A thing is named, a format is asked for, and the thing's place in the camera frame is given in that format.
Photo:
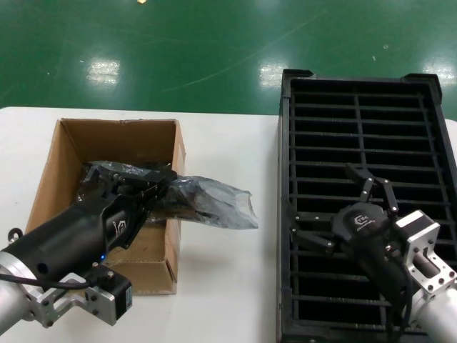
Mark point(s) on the translucent antistatic bag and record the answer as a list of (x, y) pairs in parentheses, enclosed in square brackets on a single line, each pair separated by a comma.
[(232, 211)]

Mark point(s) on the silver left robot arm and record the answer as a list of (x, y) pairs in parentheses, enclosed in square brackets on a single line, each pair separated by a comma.
[(14, 296)]

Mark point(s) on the aluminium right wrist camera mount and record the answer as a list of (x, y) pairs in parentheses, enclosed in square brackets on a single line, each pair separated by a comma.
[(425, 232)]

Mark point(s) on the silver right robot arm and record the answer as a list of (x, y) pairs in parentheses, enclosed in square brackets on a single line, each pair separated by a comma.
[(439, 318)]

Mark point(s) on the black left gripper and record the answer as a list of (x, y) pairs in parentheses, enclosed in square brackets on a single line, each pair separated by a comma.
[(71, 236)]

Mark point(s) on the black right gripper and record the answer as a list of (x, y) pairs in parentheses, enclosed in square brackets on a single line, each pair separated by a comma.
[(367, 232)]

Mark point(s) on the black slotted plastic container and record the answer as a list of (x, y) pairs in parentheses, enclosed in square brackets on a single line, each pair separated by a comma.
[(285, 143)]

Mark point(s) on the bagged graphics card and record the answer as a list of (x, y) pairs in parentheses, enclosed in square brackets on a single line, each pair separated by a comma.
[(135, 167)]

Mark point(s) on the brown cardboard box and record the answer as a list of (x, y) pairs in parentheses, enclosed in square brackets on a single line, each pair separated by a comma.
[(118, 139)]

